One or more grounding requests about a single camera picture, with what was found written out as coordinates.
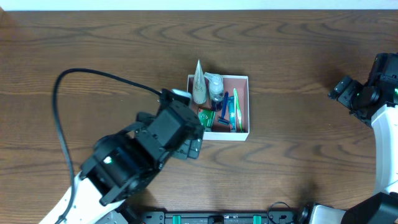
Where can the green toothpaste tube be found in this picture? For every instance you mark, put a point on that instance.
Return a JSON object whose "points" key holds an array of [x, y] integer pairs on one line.
{"points": [[231, 111]]}

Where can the blue disposable razor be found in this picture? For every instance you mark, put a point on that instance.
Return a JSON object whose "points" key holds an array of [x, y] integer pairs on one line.
{"points": [[221, 118]]}

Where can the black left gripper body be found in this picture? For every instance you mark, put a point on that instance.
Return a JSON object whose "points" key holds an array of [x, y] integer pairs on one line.
{"points": [[191, 147]]}

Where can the clear sanitizer pump bottle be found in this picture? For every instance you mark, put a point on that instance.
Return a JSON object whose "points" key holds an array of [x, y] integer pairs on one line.
{"points": [[216, 90]]}

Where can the green white toothbrush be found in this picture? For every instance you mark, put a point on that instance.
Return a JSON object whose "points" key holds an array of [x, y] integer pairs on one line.
{"points": [[238, 110]]}

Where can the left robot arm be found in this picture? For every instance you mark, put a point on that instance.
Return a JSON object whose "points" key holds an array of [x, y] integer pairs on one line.
{"points": [[126, 162]]}

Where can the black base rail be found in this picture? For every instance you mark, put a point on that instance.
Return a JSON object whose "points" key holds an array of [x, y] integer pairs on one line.
{"points": [[272, 216]]}

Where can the green Dettol soap box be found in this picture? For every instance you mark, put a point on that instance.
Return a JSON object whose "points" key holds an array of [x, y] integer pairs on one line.
{"points": [[206, 118]]}

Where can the white box with maroon interior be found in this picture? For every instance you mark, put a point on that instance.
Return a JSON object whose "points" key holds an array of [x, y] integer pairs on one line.
{"points": [[221, 132]]}

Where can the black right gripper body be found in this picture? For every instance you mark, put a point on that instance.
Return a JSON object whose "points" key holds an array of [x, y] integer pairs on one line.
{"points": [[344, 93]]}

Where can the white Pantene tube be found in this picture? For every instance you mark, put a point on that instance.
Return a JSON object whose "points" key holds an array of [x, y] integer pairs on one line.
{"points": [[199, 90]]}

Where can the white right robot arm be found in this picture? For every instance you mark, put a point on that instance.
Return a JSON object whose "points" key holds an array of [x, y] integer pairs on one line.
{"points": [[381, 206]]}

